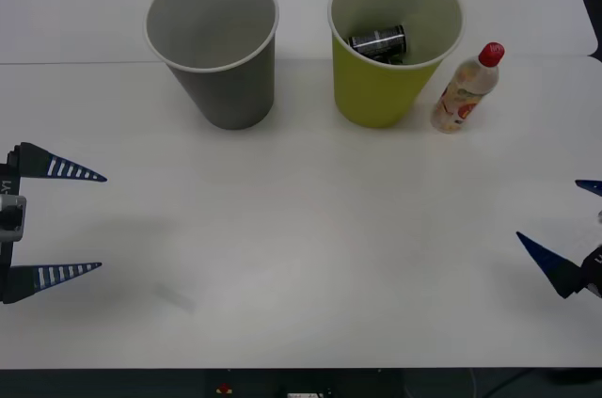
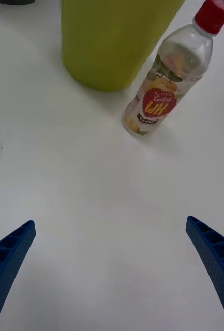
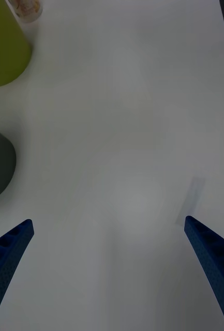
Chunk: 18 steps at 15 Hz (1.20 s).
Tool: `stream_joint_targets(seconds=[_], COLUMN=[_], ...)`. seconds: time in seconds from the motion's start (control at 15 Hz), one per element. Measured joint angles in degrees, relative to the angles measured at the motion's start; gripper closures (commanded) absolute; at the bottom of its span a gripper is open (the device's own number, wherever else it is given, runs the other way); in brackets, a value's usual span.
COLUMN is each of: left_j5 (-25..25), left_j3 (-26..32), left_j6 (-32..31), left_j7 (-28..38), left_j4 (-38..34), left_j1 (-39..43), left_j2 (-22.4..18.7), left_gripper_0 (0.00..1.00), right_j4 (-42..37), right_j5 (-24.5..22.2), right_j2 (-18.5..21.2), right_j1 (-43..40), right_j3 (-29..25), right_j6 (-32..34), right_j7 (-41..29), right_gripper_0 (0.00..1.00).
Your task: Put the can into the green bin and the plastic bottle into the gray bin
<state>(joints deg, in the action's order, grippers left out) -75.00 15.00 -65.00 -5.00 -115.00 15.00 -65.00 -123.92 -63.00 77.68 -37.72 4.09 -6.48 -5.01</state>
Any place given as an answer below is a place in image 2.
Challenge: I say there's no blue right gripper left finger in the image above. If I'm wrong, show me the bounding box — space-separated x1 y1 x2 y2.
0 220 37 331

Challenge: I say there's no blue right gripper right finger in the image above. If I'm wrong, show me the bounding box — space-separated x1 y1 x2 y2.
186 216 224 331

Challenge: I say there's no clear bottle with red cap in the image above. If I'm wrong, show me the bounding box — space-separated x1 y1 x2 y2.
121 0 224 137

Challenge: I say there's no yellow-green plastic bin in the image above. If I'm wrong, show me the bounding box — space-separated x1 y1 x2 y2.
61 0 186 93

